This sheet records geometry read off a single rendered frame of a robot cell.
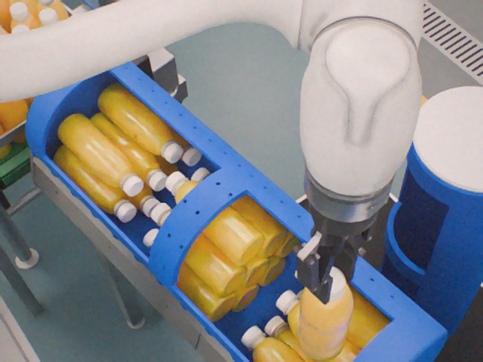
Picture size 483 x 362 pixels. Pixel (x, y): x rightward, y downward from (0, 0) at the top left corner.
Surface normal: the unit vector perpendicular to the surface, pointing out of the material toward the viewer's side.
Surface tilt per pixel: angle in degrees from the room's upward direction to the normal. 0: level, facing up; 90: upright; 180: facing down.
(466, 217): 90
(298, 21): 73
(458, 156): 0
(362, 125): 81
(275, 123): 0
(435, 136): 0
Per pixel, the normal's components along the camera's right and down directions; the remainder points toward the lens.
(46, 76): 0.37, 0.55
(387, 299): 0.35, -0.78
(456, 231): -0.25, 0.84
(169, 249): -0.59, 0.11
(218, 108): -0.04, -0.55
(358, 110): -0.19, 0.62
